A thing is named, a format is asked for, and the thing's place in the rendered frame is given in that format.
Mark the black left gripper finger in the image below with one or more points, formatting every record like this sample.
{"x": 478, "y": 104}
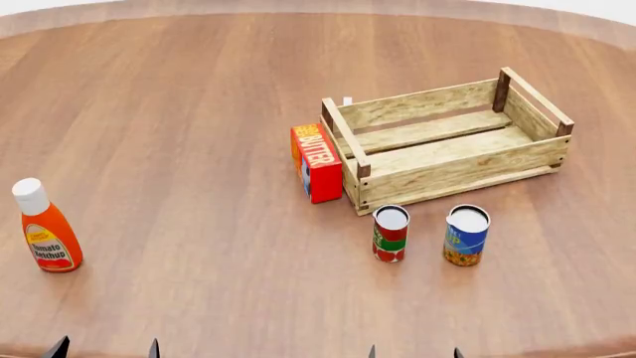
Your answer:
{"x": 154, "y": 350}
{"x": 58, "y": 348}

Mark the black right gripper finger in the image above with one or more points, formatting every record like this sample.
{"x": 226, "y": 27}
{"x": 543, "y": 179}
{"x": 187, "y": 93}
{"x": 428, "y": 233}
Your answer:
{"x": 457, "y": 353}
{"x": 371, "y": 352}

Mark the orange tomato ketchup bottle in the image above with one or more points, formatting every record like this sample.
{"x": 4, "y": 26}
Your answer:
{"x": 51, "y": 235}

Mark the red tomato sauce can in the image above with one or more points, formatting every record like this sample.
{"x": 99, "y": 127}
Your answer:
{"x": 390, "y": 235}

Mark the wooden slatted crate tray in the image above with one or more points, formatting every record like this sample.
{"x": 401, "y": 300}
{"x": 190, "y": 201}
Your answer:
{"x": 442, "y": 143}

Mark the blue soup can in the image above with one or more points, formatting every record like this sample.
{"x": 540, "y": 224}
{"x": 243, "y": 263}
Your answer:
{"x": 464, "y": 236}

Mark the red butter box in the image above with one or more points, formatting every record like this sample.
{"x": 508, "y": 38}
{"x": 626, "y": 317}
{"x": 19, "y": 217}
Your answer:
{"x": 319, "y": 164}

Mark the small white tag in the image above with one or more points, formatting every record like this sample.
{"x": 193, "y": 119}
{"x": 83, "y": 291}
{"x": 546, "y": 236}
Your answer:
{"x": 347, "y": 100}

